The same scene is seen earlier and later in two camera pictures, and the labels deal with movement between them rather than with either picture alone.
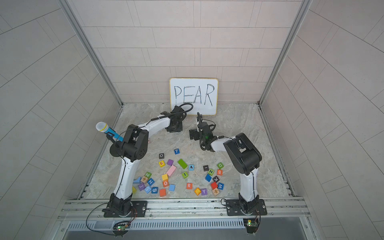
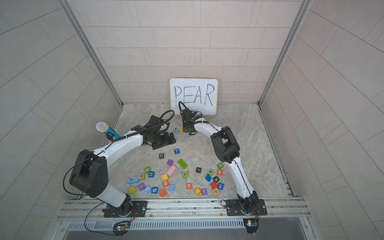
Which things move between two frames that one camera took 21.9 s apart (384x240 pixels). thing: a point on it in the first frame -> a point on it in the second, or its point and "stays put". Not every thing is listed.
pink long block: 171,171 stays put
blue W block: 220,186 stays put
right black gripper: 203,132 -> 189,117
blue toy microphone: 103,127 stays put
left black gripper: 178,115 -> 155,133
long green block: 182,163 stays put
